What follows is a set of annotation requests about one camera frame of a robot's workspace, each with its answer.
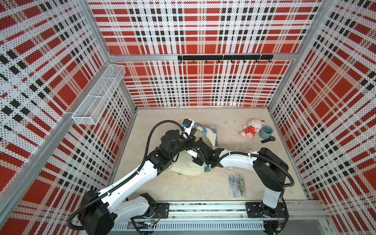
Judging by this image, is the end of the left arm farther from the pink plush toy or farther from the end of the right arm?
the pink plush toy

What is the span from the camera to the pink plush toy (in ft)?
3.28

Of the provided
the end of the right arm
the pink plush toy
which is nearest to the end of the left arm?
the end of the right arm
